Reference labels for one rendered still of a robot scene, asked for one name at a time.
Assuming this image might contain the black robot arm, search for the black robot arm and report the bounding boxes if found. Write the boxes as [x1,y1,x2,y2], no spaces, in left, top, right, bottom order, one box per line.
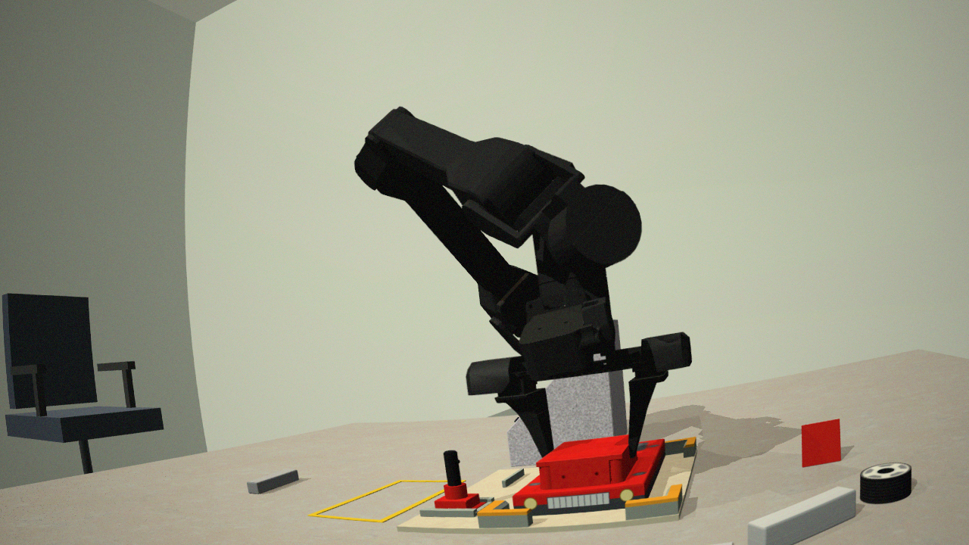
[354,107,642,382]

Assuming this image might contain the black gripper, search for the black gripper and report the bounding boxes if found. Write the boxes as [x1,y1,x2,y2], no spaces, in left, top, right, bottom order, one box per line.
[466,276,692,459]

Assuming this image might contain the yellow rectangular outline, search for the yellow rectangular outline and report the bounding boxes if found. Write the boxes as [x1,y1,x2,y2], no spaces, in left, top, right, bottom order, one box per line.
[308,480,447,523]

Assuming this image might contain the black toy tyre with white hub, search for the black toy tyre with white hub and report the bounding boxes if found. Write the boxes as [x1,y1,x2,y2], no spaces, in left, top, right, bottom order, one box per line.
[860,462,911,504]

